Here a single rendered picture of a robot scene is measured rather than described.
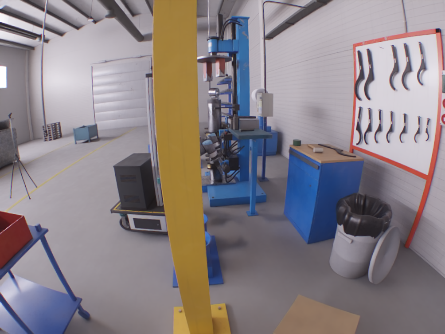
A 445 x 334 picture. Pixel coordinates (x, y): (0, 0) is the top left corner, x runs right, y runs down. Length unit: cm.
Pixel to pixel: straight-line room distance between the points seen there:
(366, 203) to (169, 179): 181
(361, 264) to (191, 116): 182
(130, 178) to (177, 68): 179
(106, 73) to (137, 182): 1319
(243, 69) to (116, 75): 1218
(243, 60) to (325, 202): 236
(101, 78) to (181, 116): 1461
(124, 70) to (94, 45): 303
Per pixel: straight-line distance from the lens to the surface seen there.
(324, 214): 237
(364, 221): 181
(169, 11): 87
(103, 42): 1586
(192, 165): 83
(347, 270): 214
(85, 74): 1599
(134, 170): 238
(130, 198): 254
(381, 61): 310
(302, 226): 255
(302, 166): 240
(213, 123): 339
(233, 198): 311
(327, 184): 221
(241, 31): 360
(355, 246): 196
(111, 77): 1506
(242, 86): 344
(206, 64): 361
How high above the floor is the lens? 148
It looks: 18 degrees down
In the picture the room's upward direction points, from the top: 1 degrees counter-clockwise
